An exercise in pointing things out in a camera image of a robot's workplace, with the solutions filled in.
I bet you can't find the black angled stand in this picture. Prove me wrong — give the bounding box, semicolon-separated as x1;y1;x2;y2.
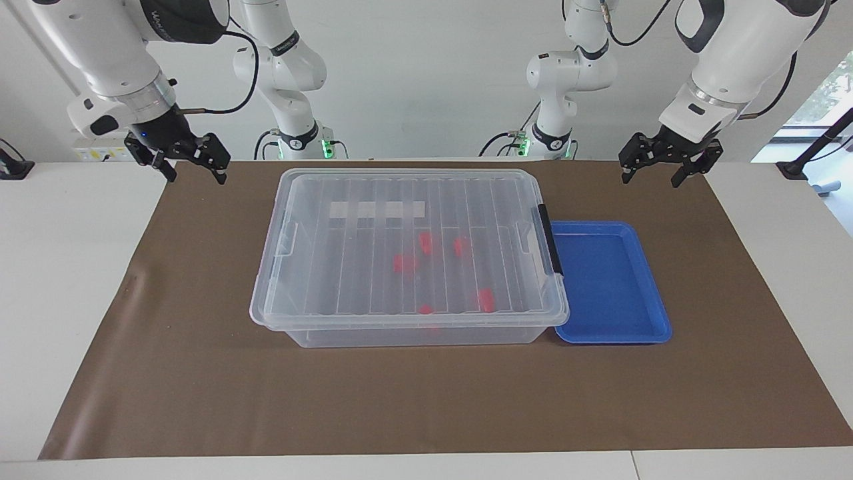
776;107;853;181

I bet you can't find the black right base cable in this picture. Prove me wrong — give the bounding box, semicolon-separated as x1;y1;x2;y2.
253;129;284;161

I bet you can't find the clear plastic storage box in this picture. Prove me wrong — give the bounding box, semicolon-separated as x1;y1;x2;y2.
257;170;564;349

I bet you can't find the black bracket foot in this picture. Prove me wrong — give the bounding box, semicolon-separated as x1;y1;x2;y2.
0;139;35;179

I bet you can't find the black looping overhead cable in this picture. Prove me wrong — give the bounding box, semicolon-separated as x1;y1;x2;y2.
598;0;682;47

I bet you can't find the black box latch strip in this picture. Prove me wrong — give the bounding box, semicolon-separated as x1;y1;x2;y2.
538;204;564;276

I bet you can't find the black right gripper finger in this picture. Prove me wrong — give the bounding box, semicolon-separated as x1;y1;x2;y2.
191;132;232;186
125;133;179;183

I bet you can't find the brown paper table mat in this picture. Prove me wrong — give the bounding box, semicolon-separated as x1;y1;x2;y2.
38;160;853;461

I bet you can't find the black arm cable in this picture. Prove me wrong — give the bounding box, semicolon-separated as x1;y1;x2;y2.
177;30;261;115
736;50;798;121

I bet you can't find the clear ribbed plastic lid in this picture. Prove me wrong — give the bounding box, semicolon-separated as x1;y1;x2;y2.
249;168;571;332

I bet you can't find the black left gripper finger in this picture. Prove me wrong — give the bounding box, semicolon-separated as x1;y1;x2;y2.
670;149;724;189
618;133;651;185

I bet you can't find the blue plastic tray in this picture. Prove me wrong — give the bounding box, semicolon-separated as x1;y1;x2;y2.
550;221;672;345

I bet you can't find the black base cable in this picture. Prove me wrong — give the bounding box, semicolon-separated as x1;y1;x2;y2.
478;100;542;158
253;129;284;161

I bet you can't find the black left base cable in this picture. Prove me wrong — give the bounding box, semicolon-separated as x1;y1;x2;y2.
478;100;542;158

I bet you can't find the glass window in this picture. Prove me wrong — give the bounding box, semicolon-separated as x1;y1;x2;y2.
752;50;853;164

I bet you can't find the white wall power socket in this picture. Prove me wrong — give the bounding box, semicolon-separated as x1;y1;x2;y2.
72;137;137;163

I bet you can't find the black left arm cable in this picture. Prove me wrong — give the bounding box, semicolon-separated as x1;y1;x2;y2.
736;50;798;121

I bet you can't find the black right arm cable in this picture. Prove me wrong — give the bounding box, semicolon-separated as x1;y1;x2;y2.
177;30;261;115

